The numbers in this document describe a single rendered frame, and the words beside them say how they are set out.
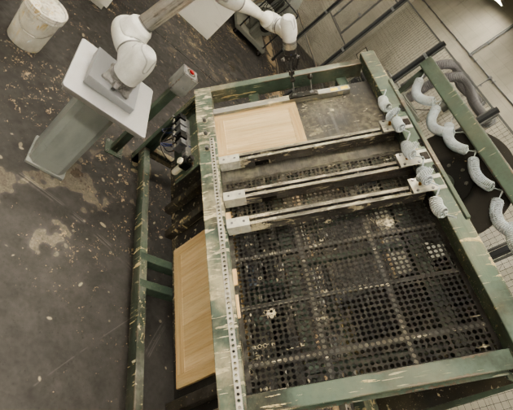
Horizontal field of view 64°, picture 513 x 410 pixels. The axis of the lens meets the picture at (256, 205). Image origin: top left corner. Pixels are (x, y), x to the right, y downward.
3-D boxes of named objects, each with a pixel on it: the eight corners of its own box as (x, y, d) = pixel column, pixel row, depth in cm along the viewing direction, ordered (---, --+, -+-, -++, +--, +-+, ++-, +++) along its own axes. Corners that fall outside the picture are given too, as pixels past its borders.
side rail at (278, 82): (212, 98, 309) (210, 86, 301) (357, 71, 308) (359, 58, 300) (213, 103, 306) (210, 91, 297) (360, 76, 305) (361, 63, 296)
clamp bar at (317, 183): (224, 198, 242) (216, 170, 223) (424, 160, 241) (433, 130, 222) (225, 211, 236) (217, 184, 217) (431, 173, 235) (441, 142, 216)
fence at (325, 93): (213, 113, 289) (212, 109, 286) (348, 89, 289) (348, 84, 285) (214, 118, 286) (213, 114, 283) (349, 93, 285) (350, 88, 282)
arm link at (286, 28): (301, 38, 259) (287, 31, 265) (300, 14, 246) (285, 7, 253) (288, 45, 255) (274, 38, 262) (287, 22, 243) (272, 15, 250)
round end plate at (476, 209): (370, 169, 305) (475, 103, 268) (373, 172, 309) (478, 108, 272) (409, 262, 256) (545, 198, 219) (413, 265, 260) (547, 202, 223)
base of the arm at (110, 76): (98, 78, 222) (103, 71, 219) (111, 63, 239) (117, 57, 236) (124, 103, 230) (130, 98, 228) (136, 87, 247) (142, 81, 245)
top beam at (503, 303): (358, 64, 304) (359, 52, 296) (371, 61, 304) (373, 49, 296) (515, 372, 169) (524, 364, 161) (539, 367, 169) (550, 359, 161)
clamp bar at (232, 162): (220, 163, 260) (212, 134, 241) (406, 128, 259) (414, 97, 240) (221, 174, 254) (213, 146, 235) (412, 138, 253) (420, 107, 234)
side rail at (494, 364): (249, 401, 179) (245, 394, 171) (500, 355, 178) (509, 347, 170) (252, 421, 174) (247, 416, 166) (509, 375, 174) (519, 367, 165)
